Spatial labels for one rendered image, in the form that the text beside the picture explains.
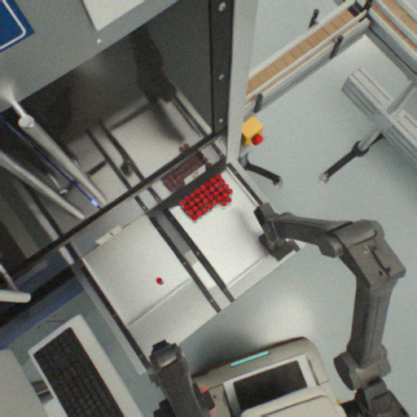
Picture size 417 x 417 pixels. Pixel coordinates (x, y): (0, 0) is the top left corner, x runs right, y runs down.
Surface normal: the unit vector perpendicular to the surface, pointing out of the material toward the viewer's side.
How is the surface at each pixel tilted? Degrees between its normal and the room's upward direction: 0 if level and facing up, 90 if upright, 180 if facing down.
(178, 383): 41
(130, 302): 0
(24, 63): 90
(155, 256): 0
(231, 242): 0
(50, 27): 90
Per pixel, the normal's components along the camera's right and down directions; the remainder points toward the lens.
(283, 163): -0.02, -0.25
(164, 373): -0.18, -0.81
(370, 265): 0.02, -0.46
